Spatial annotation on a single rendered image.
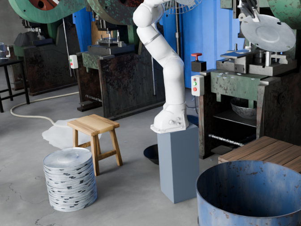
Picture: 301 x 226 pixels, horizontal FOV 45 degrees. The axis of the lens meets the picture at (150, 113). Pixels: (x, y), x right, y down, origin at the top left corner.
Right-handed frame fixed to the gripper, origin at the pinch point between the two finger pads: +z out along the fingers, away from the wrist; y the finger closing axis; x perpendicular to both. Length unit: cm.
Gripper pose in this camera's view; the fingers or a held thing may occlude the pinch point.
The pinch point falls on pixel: (255, 15)
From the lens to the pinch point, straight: 191.3
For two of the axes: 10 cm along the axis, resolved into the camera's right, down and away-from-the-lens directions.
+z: 5.5, 4.9, 6.7
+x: -6.9, -1.8, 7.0
